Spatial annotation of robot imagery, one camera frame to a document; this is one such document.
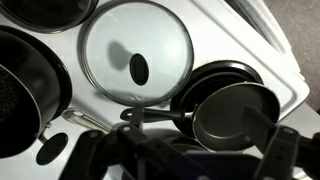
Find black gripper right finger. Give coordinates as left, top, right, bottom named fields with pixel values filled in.
left=241, top=104, right=320, bottom=180

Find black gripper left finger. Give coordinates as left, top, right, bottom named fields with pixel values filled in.
left=59, top=106, right=214, bottom=180

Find round glass lid black knob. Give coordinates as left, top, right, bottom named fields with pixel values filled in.
left=78, top=0, right=195, bottom=108

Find black stove burner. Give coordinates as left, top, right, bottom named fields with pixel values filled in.
left=0, top=25, right=73, bottom=121
left=169, top=59, right=264, bottom=139

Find white electric stove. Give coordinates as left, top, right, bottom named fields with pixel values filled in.
left=0, top=0, right=311, bottom=180

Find small black frying pan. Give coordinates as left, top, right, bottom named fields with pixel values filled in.
left=119, top=81, right=281, bottom=153

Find white striped towel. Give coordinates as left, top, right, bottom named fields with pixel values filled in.
left=226, top=0, right=288, bottom=54

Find black speckled pot ear handles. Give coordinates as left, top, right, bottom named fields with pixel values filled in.
left=0, top=29, right=69, bottom=167

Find black saucepan long handle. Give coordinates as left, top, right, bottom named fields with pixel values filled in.
left=0, top=0, right=100, bottom=35

